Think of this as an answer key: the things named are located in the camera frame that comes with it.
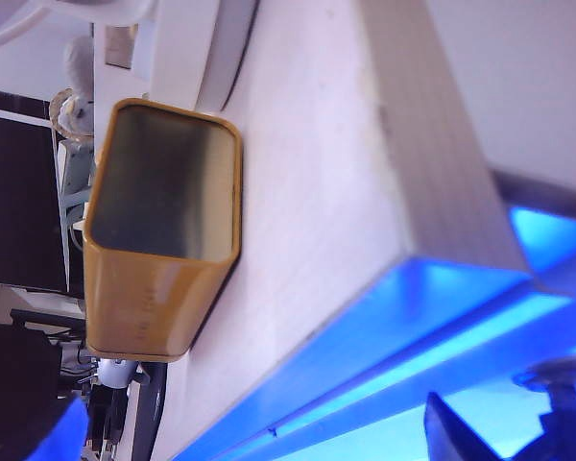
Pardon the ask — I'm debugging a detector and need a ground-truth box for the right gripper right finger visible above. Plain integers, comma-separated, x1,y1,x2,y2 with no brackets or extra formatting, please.
424,391,510,461

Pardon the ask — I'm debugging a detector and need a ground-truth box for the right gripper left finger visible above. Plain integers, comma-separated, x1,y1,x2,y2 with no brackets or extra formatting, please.
0,335,87,461

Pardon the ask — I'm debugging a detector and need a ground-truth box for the white RC transmitter controller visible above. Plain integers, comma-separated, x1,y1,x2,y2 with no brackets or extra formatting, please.
84,357,143,455

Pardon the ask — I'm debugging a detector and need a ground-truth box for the black Corsair mouse pad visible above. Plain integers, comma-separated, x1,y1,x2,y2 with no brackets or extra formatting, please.
137,362,170,461

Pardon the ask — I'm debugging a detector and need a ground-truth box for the black AOC monitor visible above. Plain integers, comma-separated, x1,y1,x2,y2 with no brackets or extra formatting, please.
0,88,71,294

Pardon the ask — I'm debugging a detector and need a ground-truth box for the yellow metal tin box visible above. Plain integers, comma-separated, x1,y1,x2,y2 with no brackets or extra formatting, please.
83,98,244,361

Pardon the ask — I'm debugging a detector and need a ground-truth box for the beige-maned plush toy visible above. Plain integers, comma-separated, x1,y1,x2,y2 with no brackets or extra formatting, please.
50,88,97,141

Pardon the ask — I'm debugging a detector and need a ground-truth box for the grey plush toy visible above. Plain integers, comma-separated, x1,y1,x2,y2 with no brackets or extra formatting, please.
61,36,97,95

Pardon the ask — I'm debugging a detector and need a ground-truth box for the white desk fan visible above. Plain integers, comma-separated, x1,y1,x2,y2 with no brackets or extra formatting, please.
0,0,260,114

